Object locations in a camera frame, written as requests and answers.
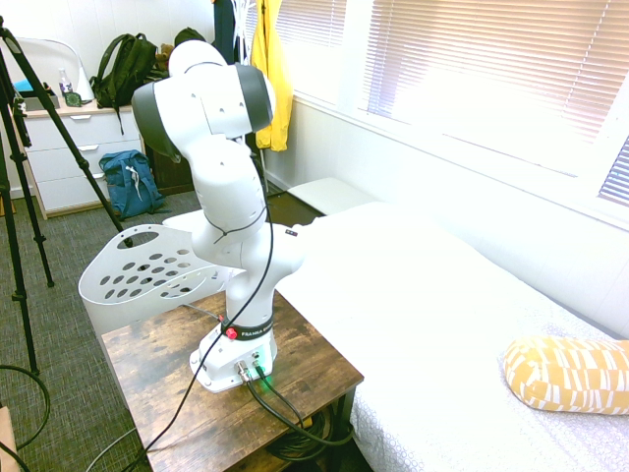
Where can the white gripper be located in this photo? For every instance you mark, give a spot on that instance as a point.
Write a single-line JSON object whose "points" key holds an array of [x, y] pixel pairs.
{"points": [[297, 232]]}

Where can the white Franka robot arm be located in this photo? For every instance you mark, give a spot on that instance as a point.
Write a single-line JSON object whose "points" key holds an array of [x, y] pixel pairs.
{"points": [[236, 196]]}

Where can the white perforated laundry basket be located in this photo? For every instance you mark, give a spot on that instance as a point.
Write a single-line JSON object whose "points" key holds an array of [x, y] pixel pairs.
{"points": [[113, 314]]}

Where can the cream bench cushion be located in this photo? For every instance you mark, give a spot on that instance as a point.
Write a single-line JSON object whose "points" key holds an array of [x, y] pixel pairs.
{"points": [[329, 196], [179, 222]]}

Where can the white circle-patterned bedspread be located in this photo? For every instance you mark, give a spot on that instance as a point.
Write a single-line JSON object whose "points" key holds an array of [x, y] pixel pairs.
{"points": [[417, 319]]}

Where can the yellow rain jacket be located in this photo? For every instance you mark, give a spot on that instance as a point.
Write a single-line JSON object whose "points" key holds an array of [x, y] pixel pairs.
{"points": [[275, 74]]}

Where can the blue backpack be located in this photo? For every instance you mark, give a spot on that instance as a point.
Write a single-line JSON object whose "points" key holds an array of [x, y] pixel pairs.
{"points": [[128, 187]]}

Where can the rustic wooden side table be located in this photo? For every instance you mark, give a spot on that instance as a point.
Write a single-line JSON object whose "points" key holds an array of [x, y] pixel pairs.
{"points": [[162, 393]]}

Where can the white slatted window blind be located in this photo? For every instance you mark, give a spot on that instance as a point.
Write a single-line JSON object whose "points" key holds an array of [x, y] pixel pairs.
{"points": [[618, 172], [309, 22], [491, 59]]}

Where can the dark hanging garment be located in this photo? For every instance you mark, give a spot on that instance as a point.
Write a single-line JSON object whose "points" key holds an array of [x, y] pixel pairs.
{"points": [[223, 29]]}

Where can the brown teddy bear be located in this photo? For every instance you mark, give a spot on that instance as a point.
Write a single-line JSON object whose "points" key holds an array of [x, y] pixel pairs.
{"points": [[163, 55]]}

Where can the black backpack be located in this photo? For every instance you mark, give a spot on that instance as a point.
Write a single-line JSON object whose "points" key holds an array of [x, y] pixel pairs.
{"points": [[128, 69]]}

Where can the white drawer dresser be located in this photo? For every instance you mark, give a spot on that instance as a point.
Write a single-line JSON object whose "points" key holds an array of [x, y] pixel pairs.
{"points": [[54, 187]]}

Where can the white curved desk lamp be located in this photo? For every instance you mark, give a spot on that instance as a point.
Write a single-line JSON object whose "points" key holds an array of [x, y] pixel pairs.
{"points": [[81, 81]]}

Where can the clear plastic bottle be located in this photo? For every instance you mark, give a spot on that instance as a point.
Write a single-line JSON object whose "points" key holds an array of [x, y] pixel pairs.
{"points": [[65, 81]]}

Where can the grey storage box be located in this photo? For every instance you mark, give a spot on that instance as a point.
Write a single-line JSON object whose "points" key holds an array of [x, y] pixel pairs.
{"points": [[39, 103]]}

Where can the yellow patterned bolster pillow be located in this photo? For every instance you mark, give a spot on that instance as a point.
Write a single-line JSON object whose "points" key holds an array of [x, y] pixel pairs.
{"points": [[570, 373]]}

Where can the light wooden board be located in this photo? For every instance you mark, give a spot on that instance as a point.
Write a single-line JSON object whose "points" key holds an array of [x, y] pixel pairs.
{"points": [[6, 437]]}

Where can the black camera tripod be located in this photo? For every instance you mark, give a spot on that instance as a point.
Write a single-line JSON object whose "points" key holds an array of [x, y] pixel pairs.
{"points": [[64, 131]]}

